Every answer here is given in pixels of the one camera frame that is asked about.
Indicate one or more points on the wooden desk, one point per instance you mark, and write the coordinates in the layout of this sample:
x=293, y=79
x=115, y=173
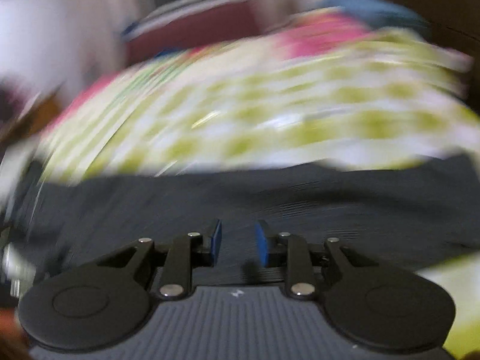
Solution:
x=38, y=112

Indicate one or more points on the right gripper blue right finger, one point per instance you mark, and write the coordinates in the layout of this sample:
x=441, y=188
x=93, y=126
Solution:
x=275, y=248

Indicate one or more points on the green white checkered bedsheet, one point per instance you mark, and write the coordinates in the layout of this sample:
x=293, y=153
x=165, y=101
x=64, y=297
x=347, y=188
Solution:
x=389, y=101

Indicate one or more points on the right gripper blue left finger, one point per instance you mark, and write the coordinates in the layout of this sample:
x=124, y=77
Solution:
x=202, y=247

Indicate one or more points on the pink floral blanket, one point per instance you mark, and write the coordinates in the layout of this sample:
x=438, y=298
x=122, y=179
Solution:
x=317, y=32

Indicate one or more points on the beige curtain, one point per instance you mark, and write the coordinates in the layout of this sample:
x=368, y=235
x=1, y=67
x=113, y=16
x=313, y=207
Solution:
x=102, y=23

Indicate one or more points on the dark grey checked pants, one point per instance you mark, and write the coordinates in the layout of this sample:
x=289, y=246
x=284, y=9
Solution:
x=413, y=218

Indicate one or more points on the blue pillow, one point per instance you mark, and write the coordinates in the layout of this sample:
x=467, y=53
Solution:
x=379, y=13

